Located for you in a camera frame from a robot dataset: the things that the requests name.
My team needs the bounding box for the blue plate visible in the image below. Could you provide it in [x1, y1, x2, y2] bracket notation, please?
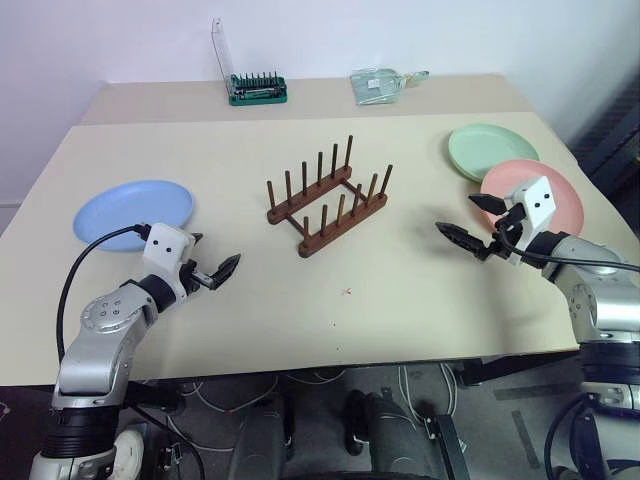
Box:
[72, 179, 196, 253]

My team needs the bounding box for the dark rounded shape under table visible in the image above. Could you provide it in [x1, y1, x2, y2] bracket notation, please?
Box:
[343, 388, 437, 480]

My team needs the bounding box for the pink-red plate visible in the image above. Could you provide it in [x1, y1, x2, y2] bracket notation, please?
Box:
[479, 159, 585, 240]

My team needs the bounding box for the black table frame crossbar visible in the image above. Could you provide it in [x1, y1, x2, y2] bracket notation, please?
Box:
[451, 348, 585, 389]

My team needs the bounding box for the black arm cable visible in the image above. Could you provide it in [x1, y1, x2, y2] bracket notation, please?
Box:
[497, 230, 640, 274]
[55, 225, 151, 362]

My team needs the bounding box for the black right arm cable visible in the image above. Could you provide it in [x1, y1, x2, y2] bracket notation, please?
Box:
[497, 230, 640, 274]

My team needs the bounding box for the green screwdriver bit set case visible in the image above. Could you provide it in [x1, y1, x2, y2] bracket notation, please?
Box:
[210, 16, 290, 107]

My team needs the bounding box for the black ribbed panel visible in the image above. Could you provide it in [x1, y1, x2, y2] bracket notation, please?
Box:
[569, 73, 640, 177]

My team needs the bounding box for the white floor cable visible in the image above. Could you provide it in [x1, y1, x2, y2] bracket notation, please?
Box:
[164, 370, 281, 454]

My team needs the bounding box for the green plate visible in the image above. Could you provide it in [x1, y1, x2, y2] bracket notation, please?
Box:
[447, 124, 541, 185]

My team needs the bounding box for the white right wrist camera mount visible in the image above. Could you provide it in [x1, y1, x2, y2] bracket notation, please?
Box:
[503, 175, 559, 265]

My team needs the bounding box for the clear plastic bag with parts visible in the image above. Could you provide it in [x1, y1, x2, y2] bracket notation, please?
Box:
[349, 66, 432, 107]

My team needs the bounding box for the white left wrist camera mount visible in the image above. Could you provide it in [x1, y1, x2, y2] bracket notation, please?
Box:
[141, 223, 197, 304]

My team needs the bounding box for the wooden dish rack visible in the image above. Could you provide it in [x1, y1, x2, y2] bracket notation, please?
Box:
[265, 134, 391, 259]

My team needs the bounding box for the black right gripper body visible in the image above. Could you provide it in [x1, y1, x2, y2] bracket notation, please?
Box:
[478, 203, 527, 263]

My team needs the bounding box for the black table frame leg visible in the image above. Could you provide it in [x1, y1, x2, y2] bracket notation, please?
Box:
[423, 413, 472, 480]

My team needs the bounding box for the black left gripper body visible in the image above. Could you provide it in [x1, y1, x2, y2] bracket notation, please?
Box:
[175, 259, 218, 302]

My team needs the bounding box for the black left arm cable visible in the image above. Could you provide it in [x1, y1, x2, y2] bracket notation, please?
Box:
[55, 225, 151, 362]

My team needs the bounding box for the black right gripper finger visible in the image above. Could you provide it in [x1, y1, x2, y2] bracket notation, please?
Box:
[467, 193, 509, 218]
[435, 221, 490, 257]

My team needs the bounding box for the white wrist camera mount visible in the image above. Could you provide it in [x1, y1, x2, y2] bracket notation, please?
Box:
[141, 223, 197, 304]
[503, 175, 559, 265]

